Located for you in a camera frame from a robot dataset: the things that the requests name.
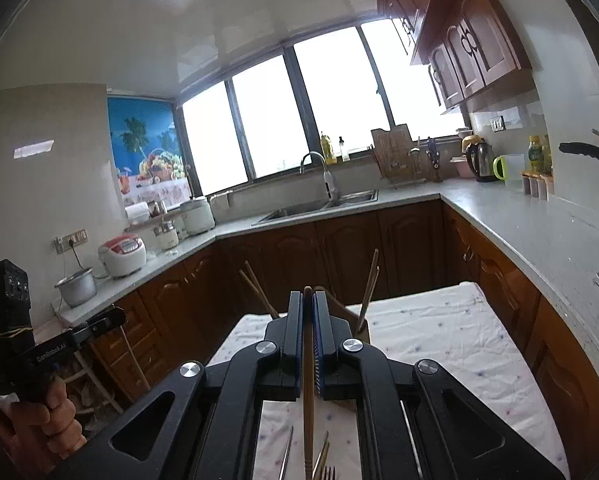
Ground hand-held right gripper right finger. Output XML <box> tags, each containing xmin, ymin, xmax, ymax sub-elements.
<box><xmin>312</xmin><ymin>290</ymin><xmax>567</xmax><ymax>480</ymax></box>

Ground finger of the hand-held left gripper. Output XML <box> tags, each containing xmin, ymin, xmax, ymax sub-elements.
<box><xmin>72</xmin><ymin>307</ymin><xmax>127</xmax><ymax>349</ymax></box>

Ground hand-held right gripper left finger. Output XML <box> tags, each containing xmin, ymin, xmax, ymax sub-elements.
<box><xmin>44</xmin><ymin>290</ymin><xmax>307</xmax><ymax>480</ymax></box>

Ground wooden utensil holder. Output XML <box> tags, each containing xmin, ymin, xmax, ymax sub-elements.
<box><xmin>274</xmin><ymin>286</ymin><xmax>371</xmax><ymax>407</ymax></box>

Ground person's left hand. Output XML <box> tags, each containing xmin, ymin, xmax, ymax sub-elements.
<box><xmin>10</xmin><ymin>376</ymin><xmax>88</xmax><ymax>466</ymax></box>

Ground metal inner pot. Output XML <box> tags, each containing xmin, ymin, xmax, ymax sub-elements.
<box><xmin>54</xmin><ymin>267</ymin><xmax>98</xmax><ymax>308</ymax></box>

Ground wooden stool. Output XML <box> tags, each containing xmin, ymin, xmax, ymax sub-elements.
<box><xmin>54</xmin><ymin>305</ymin><xmax>150</xmax><ymax>416</ymax></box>

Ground white and red rice cooker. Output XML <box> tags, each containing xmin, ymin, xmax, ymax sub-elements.
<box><xmin>98</xmin><ymin>235</ymin><xmax>147</xmax><ymax>279</ymax></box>

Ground wooden lower cabinets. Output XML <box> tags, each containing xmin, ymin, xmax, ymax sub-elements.
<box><xmin>60</xmin><ymin>197</ymin><xmax>599</xmax><ymax>480</ymax></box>

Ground wooden cabinets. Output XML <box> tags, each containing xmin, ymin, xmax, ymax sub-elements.
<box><xmin>372</xmin><ymin>0</ymin><xmax>533</xmax><ymax>116</ymax></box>
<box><xmin>60</xmin><ymin>197</ymin><xmax>599</xmax><ymax>480</ymax></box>

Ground white floral tablecloth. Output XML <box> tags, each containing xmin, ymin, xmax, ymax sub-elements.
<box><xmin>207</xmin><ymin>282</ymin><xmax>570</xmax><ymax>480</ymax></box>

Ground small white appliance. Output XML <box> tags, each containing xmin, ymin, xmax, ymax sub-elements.
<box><xmin>154</xmin><ymin>220</ymin><xmax>180</xmax><ymax>252</ymax></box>

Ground white box appliance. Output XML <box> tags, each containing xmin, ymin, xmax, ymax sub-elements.
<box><xmin>126</xmin><ymin>201</ymin><xmax>150</xmax><ymax>226</ymax></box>

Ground steel kitchen sink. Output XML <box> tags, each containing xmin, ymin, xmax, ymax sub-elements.
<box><xmin>252</xmin><ymin>189</ymin><xmax>379</xmax><ymax>225</ymax></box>

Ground chrome kitchen faucet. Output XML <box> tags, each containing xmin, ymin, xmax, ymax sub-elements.
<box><xmin>299</xmin><ymin>151</ymin><xmax>340</xmax><ymax>202</ymax></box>

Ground yellow detergent bottle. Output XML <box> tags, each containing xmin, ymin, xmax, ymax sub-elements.
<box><xmin>320</xmin><ymin>132</ymin><xmax>337</xmax><ymax>166</ymax></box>

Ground wooden cutting board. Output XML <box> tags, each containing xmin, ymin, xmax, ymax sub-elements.
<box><xmin>370</xmin><ymin>125</ymin><xmax>415</xmax><ymax>181</ymax></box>

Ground knife holder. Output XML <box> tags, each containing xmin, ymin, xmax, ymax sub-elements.
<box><xmin>426</xmin><ymin>136</ymin><xmax>443</xmax><ymax>183</ymax></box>

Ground grey kitchen countertop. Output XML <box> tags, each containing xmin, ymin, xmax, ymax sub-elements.
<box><xmin>52</xmin><ymin>180</ymin><xmax>599</xmax><ymax>361</ymax></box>

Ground steel electric kettle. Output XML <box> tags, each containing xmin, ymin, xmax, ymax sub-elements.
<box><xmin>462</xmin><ymin>135</ymin><xmax>497</xmax><ymax>183</ymax></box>

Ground large kitchen window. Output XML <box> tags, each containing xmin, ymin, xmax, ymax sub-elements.
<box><xmin>177</xmin><ymin>17</ymin><xmax>467</xmax><ymax>196</ymax></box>

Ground row of spice jars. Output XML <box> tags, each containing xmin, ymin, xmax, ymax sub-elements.
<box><xmin>521</xmin><ymin>171</ymin><xmax>555</xmax><ymax>202</ymax></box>

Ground yellow oil bottle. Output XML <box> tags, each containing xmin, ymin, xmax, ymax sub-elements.
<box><xmin>527</xmin><ymin>135</ymin><xmax>553</xmax><ymax>176</ymax></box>

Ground wooden upper cabinets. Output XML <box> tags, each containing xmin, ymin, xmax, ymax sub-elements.
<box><xmin>372</xmin><ymin>0</ymin><xmax>533</xmax><ymax>116</ymax></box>

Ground wall power outlet strip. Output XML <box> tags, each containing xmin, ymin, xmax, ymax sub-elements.
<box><xmin>54</xmin><ymin>229</ymin><xmax>89</xmax><ymax>252</ymax></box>

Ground tropical fruit wall poster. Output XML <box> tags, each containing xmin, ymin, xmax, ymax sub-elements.
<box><xmin>107</xmin><ymin>97</ymin><xmax>193</xmax><ymax>206</ymax></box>

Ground clear pitcher green handle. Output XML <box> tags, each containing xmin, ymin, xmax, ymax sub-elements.
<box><xmin>493</xmin><ymin>154</ymin><xmax>526</xmax><ymax>190</ymax></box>

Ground black long-handled pan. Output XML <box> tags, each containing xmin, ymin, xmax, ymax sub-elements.
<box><xmin>558</xmin><ymin>129</ymin><xmax>599</xmax><ymax>177</ymax></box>

